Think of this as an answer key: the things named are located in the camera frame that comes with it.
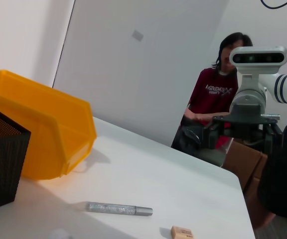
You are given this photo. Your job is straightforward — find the yellow plastic storage bin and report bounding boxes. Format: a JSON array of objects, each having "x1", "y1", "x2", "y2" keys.
[{"x1": 0, "y1": 70, "x2": 97, "y2": 180}]

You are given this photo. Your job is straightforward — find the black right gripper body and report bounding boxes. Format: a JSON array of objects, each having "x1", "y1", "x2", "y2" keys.
[{"x1": 212, "y1": 103, "x2": 279, "y2": 138}]

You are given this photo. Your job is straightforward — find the black mesh pen holder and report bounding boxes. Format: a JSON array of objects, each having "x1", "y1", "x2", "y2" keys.
[{"x1": 0, "y1": 111, "x2": 32, "y2": 214}]

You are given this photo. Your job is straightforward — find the white partition board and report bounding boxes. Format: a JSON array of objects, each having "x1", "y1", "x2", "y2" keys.
[{"x1": 52, "y1": 0, "x2": 230, "y2": 150}]

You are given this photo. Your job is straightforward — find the blue cable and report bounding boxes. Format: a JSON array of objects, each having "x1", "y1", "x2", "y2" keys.
[{"x1": 260, "y1": 0, "x2": 287, "y2": 10}]

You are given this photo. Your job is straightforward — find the brown cardboard box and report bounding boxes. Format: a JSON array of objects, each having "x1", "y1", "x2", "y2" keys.
[{"x1": 222, "y1": 140, "x2": 269, "y2": 215}]

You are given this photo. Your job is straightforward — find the black office chair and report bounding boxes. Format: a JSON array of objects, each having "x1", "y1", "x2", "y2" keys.
[{"x1": 171, "y1": 124, "x2": 228, "y2": 167}]

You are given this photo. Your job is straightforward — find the silver glitter pen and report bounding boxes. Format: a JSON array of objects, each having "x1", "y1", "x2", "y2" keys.
[{"x1": 85, "y1": 201, "x2": 153, "y2": 217}]

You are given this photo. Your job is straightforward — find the person in black clothes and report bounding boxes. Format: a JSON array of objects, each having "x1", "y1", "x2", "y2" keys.
[{"x1": 255, "y1": 104, "x2": 287, "y2": 239}]

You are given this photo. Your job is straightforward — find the person in red shirt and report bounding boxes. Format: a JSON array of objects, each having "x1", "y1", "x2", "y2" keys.
[{"x1": 170, "y1": 31, "x2": 254, "y2": 150}]

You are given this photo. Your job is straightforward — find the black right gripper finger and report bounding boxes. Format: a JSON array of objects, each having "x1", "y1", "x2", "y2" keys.
[
  {"x1": 202, "y1": 123, "x2": 220, "y2": 150},
  {"x1": 263, "y1": 121, "x2": 284, "y2": 155}
]

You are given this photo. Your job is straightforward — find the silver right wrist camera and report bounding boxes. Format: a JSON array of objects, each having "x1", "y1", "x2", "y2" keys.
[{"x1": 229, "y1": 46, "x2": 287, "y2": 92}]

